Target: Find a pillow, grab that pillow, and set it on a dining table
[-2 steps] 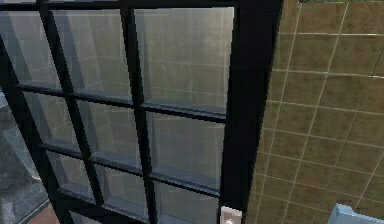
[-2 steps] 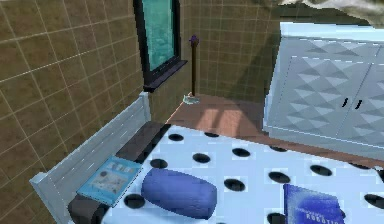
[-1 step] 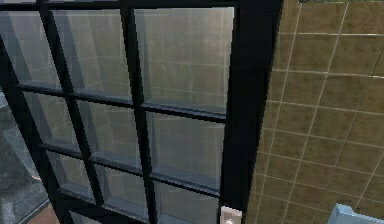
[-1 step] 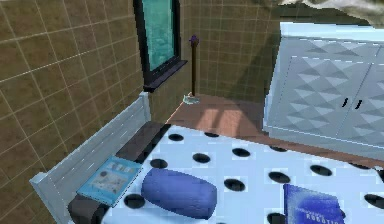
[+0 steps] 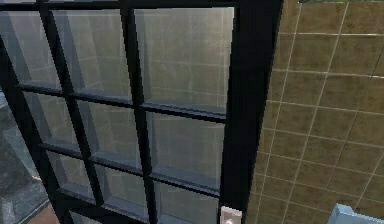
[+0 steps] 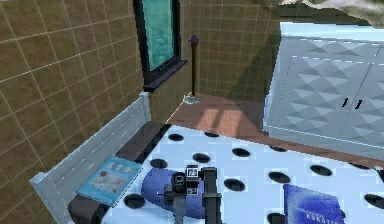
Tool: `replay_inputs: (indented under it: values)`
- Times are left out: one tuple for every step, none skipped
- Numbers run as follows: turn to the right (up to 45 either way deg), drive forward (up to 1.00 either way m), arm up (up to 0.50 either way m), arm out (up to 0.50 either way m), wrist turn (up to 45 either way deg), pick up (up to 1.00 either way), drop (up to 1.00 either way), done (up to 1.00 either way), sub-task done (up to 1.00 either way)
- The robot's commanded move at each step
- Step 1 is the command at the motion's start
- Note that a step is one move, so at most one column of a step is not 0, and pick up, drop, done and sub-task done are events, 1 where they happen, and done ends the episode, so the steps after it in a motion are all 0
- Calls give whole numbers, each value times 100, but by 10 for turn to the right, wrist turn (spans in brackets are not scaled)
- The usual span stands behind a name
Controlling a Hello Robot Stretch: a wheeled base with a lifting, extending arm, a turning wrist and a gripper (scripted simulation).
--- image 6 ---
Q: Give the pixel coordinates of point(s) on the black framed window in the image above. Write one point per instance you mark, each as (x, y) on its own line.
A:
(160, 33)

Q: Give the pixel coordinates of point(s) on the light blue printed book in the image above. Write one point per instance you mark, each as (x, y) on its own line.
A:
(108, 180)

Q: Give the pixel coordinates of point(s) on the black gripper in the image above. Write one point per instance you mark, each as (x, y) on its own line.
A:
(178, 182)

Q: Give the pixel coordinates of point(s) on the dark blue book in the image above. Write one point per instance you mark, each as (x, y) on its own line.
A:
(310, 206)

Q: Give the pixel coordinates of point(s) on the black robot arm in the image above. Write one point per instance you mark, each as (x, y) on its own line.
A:
(210, 190)

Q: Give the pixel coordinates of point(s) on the grey white mottled lump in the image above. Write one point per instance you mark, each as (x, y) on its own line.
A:
(346, 8)

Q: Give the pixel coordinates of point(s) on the white patterned cupboard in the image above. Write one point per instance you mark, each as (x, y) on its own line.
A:
(326, 96)

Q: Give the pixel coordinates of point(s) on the white bed with black spots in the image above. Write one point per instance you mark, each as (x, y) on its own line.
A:
(256, 170)

